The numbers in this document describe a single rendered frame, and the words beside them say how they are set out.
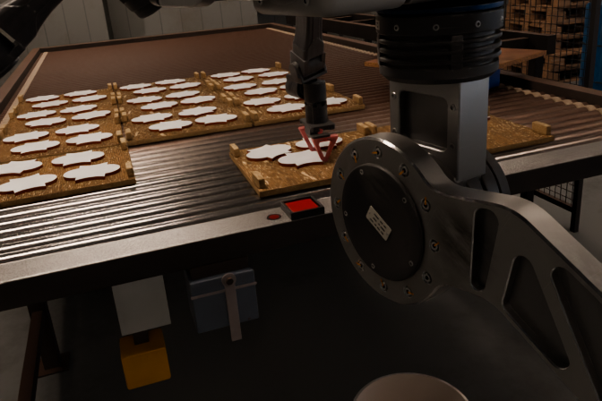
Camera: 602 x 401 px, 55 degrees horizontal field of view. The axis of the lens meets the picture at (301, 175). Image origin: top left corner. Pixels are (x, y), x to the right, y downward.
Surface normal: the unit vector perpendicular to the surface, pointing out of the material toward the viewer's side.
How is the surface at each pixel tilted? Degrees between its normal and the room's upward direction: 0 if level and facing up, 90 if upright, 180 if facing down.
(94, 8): 90
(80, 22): 90
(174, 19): 90
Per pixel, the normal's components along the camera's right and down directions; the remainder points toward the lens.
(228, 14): 0.22, 0.32
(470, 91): 0.54, 0.25
